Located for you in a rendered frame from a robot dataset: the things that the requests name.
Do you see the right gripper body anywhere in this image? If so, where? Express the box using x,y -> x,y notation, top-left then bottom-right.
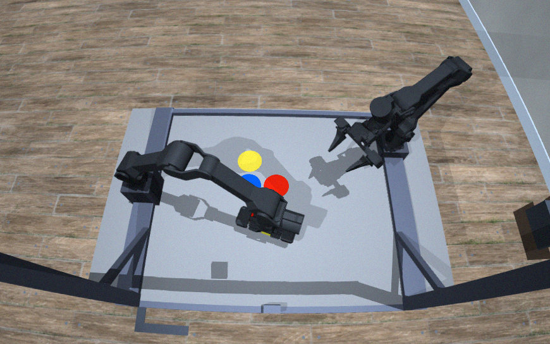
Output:
334,116 -> 384,169

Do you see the blue circle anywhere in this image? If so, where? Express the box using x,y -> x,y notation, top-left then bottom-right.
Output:
241,174 -> 261,187

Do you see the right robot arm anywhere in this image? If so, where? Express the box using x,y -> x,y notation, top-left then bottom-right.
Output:
348,56 -> 473,149

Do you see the yellow circle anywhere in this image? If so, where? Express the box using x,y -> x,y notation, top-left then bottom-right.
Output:
238,150 -> 262,172

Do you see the red circle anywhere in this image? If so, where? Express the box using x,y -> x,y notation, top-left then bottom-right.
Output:
264,175 -> 289,196

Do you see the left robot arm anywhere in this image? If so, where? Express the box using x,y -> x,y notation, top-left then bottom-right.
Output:
114,140 -> 305,235

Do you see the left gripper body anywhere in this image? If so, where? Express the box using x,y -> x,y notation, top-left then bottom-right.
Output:
235,206 -> 296,244

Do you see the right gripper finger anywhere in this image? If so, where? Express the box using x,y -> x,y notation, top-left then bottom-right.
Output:
328,126 -> 346,152
346,155 -> 373,172

